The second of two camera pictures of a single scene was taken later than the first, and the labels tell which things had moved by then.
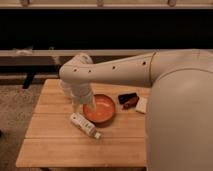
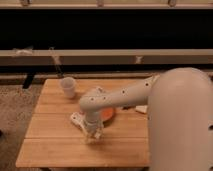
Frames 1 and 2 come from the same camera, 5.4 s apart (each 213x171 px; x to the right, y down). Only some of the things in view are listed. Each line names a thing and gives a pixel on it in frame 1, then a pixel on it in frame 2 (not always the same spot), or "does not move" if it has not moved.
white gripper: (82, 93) to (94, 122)
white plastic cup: (67, 89) does not move
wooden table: (52, 140) does not move
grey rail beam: (57, 57) does not move
